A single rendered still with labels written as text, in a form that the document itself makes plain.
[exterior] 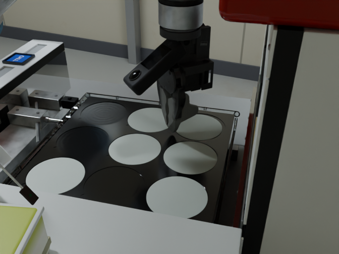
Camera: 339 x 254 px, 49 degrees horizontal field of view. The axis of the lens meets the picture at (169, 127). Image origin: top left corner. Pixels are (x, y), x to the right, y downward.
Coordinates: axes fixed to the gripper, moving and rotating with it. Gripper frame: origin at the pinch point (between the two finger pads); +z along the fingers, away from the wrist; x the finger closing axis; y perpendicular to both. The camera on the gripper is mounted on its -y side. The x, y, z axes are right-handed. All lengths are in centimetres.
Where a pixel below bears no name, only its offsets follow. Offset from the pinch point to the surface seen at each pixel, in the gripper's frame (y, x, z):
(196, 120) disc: 7.6, 2.4, 1.9
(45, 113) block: -20.8, 18.5, 1.2
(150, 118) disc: -0.8, 7.6, 1.9
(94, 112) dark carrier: -10.7, 15.6, 2.0
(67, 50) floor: 36, 286, 92
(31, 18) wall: 15, 322, 69
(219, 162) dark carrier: 4.1, -12.0, 1.9
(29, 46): -18.6, 46.0, -4.1
